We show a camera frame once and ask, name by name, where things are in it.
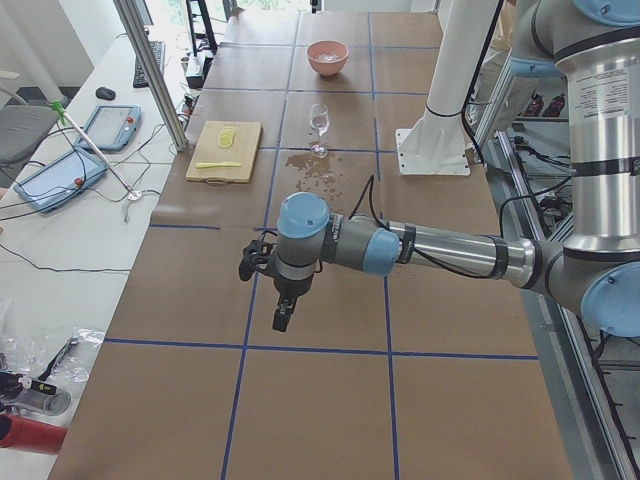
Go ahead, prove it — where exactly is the pink bowl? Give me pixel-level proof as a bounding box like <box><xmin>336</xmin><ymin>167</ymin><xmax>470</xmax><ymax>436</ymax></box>
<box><xmin>306</xmin><ymin>40</ymin><xmax>349</xmax><ymax>77</ymax></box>

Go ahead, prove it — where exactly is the yellow plastic knife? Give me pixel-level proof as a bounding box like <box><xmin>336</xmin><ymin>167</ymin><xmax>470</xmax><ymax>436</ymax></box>
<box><xmin>195</xmin><ymin>161</ymin><xmax>243</xmax><ymax>169</ymax></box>

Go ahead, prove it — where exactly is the bamboo cutting board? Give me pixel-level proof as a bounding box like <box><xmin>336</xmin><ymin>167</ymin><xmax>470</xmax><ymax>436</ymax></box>
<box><xmin>185</xmin><ymin>121</ymin><xmax>262</xmax><ymax>183</ymax></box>

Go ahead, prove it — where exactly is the aluminium frame post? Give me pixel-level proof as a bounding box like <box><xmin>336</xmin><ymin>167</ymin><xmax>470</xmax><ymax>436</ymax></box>
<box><xmin>113</xmin><ymin>0</ymin><xmax>188</xmax><ymax>152</ymax></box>

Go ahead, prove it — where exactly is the grey office chair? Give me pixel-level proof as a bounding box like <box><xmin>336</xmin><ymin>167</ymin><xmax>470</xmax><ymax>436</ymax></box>
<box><xmin>1</xmin><ymin>87</ymin><xmax>58</xmax><ymax>166</ymax></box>

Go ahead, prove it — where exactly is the pile of clear ice cubes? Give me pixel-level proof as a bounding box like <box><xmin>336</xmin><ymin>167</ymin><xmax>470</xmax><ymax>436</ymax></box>
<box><xmin>316</xmin><ymin>52</ymin><xmax>341</xmax><ymax>63</ymax></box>

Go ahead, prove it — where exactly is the clear wine glass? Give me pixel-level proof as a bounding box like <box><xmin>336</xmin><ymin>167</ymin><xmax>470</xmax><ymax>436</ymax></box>
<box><xmin>309</xmin><ymin>104</ymin><xmax>330</xmax><ymax>158</ymax></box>

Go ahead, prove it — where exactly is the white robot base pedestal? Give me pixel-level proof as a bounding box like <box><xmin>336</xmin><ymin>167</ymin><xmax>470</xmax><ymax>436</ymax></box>
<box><xmin>396</xmin><ymin>0</ymin><xmax>502</xmax><ymax>176</ymax></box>

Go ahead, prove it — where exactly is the black computer mouse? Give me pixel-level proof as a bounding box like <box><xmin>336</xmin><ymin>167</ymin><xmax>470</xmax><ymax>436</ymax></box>
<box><xmin>95</xmin><ymin>86</ymin><xmax>116</xmax><ymax>101</ymax></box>

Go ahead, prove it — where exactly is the black keyboard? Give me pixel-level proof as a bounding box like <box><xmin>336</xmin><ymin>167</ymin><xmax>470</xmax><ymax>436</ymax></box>
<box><xmin>132</xmin><ymin>40</ymin><xmax>167</xmax><ymax>90</ymax></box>

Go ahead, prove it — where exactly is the red bottle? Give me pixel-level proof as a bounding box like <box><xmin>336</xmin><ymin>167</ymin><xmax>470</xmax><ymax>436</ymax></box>
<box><xmin>1</xmin><ymin>414</ymin><xmax>67</xmax><ymax>455</ymax></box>

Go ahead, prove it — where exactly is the clear plastic bag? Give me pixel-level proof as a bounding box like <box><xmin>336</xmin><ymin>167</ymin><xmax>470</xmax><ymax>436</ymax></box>
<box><xmin>0</xmin><ymin>327</ymin><xmax>106</xmax><ymax>416</ymax></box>

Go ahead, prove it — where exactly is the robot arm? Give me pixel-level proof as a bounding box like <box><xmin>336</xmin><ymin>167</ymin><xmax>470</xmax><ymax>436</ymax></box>
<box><xmin>269</xmin><ymin>1</ymin><xmax>639</xmax><ymax>337</ymax></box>

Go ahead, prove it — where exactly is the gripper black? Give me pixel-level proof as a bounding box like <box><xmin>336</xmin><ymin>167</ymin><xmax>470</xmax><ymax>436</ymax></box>
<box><xmin>272</xmin><ymin>275</ymin><xmax>313</xmax><ymax>332</ymax></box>

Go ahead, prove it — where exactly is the silver rod green tip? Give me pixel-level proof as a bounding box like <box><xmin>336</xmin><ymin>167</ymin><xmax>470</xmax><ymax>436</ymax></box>
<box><xmin>49</xmin><ymin>101</ymin><xmax>142</xmax><ymax>201</ymax></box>

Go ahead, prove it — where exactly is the blue teach pendant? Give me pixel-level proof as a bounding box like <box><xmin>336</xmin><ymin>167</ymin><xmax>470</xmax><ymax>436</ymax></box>
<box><xmin>82</xmin><ymin>105</ymin><xmax>142</xmax><ymax>152</ymax></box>
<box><xmin>13</xmin><ymin>148</ymin><xmax>107</xmax><ymax>213</ymax></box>

